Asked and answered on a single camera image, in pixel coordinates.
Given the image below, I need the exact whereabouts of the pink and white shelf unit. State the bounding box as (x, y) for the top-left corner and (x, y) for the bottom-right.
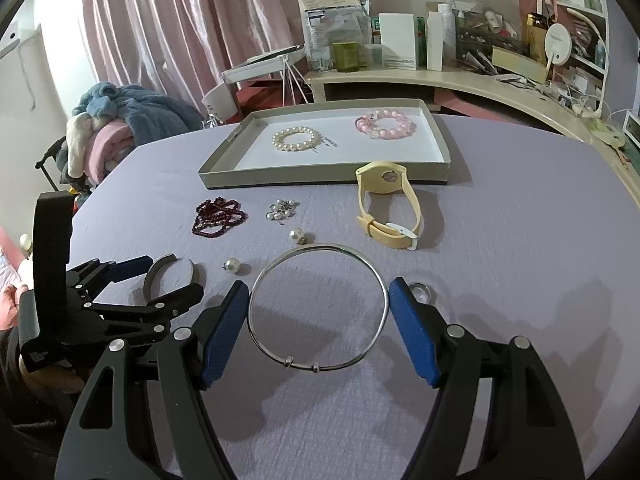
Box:
(511, 0), (612, 111)

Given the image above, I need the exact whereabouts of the cream cloth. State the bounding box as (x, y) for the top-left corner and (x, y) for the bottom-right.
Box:
(66, 115), (102, 177)

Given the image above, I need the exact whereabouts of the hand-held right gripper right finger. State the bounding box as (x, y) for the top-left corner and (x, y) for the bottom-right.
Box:
(387, 276), (586, 480)

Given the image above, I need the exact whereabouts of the white carton box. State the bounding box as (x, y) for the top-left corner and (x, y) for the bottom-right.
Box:
(378, 12), (419, 70)

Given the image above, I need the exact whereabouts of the white mug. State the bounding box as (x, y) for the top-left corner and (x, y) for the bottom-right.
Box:
(201, 82), (242, 124)

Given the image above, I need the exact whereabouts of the small silver earring cluster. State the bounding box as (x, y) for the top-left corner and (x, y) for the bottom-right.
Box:
(265, 200), (301, 222)

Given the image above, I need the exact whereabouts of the white pump bottle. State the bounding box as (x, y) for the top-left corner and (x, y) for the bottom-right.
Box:
(437, 2), (457, 46)

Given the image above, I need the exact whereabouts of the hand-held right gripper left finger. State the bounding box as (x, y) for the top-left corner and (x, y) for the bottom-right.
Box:
(54, 280), (250, 480)

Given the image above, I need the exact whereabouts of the round white mirror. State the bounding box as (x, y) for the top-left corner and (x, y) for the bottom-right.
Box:
(542, 22), (574, 69)

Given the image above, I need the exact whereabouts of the pink bead bracelet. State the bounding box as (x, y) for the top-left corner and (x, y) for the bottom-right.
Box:
(355, 108), (417, 141)

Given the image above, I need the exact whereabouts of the green glass jar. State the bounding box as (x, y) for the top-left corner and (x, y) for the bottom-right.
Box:
(332, 41), (362, 73)

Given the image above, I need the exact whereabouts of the blue fleece blanket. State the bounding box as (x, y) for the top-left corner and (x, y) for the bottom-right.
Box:
(74, 82), (202, 163)

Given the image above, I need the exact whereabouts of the grey cardboard tray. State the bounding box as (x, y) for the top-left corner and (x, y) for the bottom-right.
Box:
(198, 98), (452, 190)

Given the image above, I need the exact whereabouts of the large silver bangle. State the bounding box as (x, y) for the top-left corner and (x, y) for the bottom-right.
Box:
(247, 244), (390, 372)

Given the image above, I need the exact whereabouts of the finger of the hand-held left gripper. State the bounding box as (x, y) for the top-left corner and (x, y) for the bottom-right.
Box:
(65, 255), (154, 302)
(82, 282), (206, 334)

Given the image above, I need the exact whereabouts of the person's left hand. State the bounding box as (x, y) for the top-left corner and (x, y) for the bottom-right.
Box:
(0, 284), (31, 332)

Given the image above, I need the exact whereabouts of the silver cuff bracelet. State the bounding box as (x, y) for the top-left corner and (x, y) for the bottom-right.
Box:
(143, 254), (206, 307)

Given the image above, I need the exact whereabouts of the clear plastic storage container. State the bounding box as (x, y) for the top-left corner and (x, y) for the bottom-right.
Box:
(298, 0), (372, 73)

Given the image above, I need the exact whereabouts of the pink satin curtain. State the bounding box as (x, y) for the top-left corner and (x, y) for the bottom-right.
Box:
(75, 0), (451, 128)

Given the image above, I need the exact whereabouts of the clear acrylic organizer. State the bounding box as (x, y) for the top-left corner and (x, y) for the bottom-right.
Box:
(442, 0), (527, 58)

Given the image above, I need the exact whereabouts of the yellow watch strap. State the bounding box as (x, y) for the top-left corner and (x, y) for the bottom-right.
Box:
(355, 161), (424, 251)

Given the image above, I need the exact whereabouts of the pale green power strip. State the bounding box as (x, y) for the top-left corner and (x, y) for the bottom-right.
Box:
(589, 119), (627, 150)

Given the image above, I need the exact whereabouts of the white desk lamp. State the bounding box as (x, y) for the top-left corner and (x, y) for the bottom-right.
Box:
(569, 6), (610, 120)

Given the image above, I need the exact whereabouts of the dark red bead necklace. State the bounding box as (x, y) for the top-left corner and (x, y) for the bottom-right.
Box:
(191, 198), (247, 237)

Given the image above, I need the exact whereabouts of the pink blanket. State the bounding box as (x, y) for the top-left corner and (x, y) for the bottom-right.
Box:
(86, 121), (137, 182)

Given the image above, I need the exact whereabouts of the curved beige desk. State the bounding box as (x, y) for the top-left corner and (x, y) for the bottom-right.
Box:
(303, 66), (640, 198)

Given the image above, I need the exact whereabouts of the white pearl bracelet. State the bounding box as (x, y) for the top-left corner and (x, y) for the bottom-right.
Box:
(272, 126), (342, 153)

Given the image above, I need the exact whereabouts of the gold flat box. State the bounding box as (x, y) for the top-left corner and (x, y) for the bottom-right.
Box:
(491, 45), (549, 84)

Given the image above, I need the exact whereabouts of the tall white box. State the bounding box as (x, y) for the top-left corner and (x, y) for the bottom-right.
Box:
(426, 10), (458, 72)

